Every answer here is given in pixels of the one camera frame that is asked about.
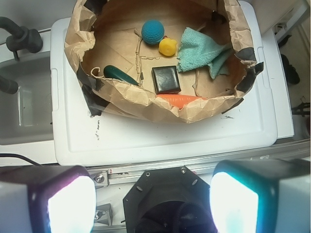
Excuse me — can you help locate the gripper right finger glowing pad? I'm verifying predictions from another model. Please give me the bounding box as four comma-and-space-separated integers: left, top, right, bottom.
209, 159, 311, 233

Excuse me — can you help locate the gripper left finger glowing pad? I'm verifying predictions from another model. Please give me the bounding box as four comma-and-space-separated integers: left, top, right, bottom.
0, 166, 96, 233

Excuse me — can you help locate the black box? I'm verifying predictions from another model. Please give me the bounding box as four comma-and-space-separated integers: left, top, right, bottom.
152, 66, 181, 95

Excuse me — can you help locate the white plastic lid tray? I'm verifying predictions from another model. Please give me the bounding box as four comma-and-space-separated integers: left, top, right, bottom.
50, 0, 278, 167

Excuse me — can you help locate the grey plastic sink basin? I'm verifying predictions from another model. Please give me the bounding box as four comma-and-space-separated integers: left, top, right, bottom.
0, 51, 53, 145

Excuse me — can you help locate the black shoe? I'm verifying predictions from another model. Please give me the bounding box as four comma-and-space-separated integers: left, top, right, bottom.
281, 54, 300, 85

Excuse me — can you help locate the orange carrot toy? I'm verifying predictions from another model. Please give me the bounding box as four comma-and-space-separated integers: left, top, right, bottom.
157, 94, 207, 109

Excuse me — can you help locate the dark green cucumber toy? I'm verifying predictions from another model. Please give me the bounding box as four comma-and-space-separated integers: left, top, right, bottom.
104, 65, 139, 86

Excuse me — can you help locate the teal knitted cloth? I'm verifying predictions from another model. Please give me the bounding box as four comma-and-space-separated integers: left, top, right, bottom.
177, 27, 233, 80

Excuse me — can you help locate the dark grey faucet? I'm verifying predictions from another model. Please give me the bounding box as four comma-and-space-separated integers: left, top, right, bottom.
0, 17, 43, 61

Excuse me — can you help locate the crumpled brown paper bag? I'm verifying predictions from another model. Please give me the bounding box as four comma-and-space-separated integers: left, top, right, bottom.
65, 0, 263, 123

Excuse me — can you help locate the yellow rubber duck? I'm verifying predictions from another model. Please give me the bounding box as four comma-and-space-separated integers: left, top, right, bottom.
158, 37, 177, 57

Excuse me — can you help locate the blue textured ball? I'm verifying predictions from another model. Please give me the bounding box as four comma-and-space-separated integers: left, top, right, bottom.
141, 20, 165, 45

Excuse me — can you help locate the aluminium extrusion rail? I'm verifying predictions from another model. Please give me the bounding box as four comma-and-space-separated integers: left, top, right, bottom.
87, 139, 311, 188

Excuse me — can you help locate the black cable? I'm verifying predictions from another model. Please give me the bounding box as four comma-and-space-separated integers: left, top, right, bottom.
0, 153, 42, 167

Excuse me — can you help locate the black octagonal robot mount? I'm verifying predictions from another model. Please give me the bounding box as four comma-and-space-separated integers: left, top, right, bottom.
123, 166, 218, 233

